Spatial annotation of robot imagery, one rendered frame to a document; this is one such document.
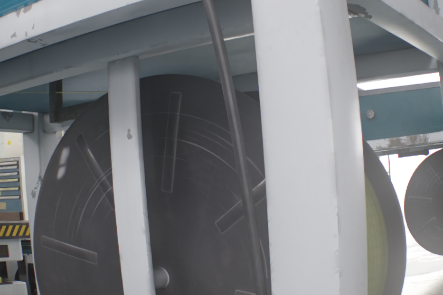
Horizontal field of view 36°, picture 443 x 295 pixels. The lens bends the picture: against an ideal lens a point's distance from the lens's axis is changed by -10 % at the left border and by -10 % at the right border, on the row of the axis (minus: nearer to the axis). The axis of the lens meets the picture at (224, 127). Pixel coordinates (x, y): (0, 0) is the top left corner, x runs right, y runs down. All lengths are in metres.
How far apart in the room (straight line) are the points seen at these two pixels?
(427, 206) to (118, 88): 2.19
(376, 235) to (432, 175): 2.02
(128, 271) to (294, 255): 0.33
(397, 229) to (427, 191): 1.99
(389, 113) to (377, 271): 1.88
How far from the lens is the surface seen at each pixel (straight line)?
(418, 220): 2.87
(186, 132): 0.78
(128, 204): 0.77
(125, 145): 0.77
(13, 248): 2.12
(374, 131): 2.72
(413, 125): 2.68
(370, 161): 0.89
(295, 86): 0.49
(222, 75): 0.50
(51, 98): 1.06
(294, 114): 0.49
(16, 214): 4.61
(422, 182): 2.87
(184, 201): 0.78
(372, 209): 0.85
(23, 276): 2.28
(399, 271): 0.88
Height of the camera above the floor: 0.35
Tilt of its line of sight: 6 degrees up
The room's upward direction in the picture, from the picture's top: 4 degrees counter-clockwise
